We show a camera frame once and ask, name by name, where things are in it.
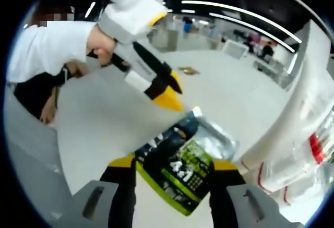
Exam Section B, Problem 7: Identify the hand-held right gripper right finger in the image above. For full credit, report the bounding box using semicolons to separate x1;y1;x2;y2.
208;160;279;228

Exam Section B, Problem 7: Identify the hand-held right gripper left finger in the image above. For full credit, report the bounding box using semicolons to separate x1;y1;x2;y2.
72;154;137;228

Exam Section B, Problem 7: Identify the gold skincare sachet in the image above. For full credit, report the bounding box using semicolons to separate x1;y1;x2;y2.
177;65;201;77

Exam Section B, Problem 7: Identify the dark green skincare sachet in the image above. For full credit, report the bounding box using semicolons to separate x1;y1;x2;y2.
132;106;240;217

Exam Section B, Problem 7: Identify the white skincare tube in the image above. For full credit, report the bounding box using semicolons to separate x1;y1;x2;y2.
241;55;334;173

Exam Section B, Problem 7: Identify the large white skincare bottle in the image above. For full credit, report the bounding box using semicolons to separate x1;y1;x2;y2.
292;107;334;176

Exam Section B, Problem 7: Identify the person's left hand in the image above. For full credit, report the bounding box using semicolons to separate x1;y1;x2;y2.
87;26;117;67

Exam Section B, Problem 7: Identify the ceiling light strip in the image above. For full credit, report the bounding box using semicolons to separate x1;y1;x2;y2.
208;12;299;54
181;0;303;44

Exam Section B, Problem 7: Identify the person's body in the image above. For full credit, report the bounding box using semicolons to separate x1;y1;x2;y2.
6;6;89;127

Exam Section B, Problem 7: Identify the white square pillar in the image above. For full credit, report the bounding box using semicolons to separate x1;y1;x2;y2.
285;19;332;90

